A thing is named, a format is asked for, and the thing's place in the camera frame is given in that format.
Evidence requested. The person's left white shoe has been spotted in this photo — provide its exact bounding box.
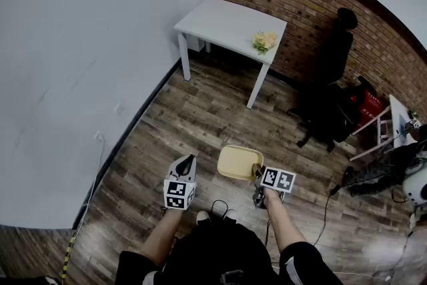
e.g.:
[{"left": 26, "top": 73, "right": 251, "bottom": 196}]
[{"left": 195, "top": 210, "right": 211, "bottom": 226}]

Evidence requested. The person's black clothing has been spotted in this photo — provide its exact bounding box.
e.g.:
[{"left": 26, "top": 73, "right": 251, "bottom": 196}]
[{"left": 115, "top": 217, "right": 344, "bottom": 285}]

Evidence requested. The person's right forearm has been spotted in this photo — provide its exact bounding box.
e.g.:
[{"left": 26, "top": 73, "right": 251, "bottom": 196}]
[{"left": 262, "top": 188, "right": 308, "bottom": 253}]

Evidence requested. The grey chest mount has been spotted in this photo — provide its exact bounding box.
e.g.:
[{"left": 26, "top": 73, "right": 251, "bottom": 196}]
[{"left": 220, "top": 269, "right": 244, "bottom": 285}]

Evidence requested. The black office chair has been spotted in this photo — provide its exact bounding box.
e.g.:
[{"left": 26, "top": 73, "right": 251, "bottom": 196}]
[{"left": 286, "top": 7, "right": 363, "bottom": 154}]

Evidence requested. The white square table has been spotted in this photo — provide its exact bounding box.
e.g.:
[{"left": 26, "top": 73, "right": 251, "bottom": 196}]
[{"left": 173, "top": 0, "right": 288, "bottom": 110}]

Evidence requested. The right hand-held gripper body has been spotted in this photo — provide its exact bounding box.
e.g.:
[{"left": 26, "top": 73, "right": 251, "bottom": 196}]
[{"left": 252, "top": 166, "right": 297, "bottom": 210}]

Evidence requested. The yellow plastic tray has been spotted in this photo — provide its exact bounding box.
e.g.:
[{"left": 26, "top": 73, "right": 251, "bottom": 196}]
[{"left": 217, "top": 144, "right": 265, "bottom": 182}]

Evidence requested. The black power adapter cable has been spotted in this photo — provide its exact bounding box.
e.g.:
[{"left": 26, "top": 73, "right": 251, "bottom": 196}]
[{"left": 312, "top": 183, "right": 343, "bottom": 247}]

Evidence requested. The person's left forearm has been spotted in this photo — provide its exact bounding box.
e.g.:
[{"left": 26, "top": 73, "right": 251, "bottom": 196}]
[{"left": 139, "top": 208, "right": 183, "bottom": 270}]

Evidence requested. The red plastic crate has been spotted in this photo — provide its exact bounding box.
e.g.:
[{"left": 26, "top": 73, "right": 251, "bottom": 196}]
[{"left": 350, "top": 89, "right": 384, "bottom": 131}]

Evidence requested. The black looped floor cable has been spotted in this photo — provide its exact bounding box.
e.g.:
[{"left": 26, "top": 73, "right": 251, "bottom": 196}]
[{"left": 210, "top": 199, "right": 230, "bottom": 222}]

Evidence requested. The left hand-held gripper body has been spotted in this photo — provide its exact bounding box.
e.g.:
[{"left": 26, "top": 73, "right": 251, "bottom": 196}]
[{"left": 163, "top": 158, "right": 198, "bottom": 211}]

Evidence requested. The yellow artificial flower bouquet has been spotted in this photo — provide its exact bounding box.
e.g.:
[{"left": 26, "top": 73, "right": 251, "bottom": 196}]
[{"left": 252, "top": 30, "right": 279, "bottom": 56}]

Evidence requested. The yellow black striped cable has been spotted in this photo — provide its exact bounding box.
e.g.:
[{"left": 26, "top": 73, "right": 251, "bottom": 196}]
[{"left": 61, "top": 229, "right": 78, "bottom": 282}]

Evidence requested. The white side shelf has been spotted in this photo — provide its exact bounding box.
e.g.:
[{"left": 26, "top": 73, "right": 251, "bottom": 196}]
[{"left": 349, "top": 105, "right": 395, "bottom": 162}]

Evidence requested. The white wall cable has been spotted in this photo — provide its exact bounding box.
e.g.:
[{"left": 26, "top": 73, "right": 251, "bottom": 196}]
[{"left": 75, "top": 135, "right": 106, "bottom": 233}]

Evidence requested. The white helmet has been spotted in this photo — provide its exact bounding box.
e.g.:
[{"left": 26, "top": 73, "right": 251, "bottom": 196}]
[{"left": 402, "top": 165, "right": 427, "bottom": 208}]

